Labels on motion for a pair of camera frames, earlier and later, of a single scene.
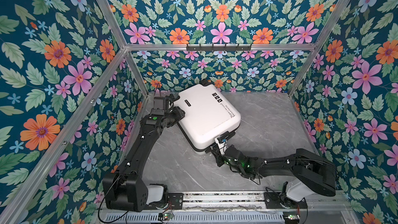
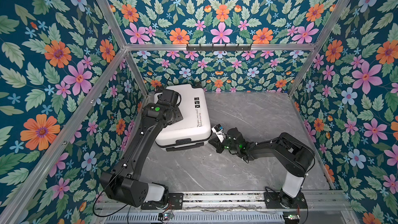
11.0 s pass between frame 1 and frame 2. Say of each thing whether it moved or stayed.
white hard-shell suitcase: moved
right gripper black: moved
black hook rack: stayed
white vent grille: stayed
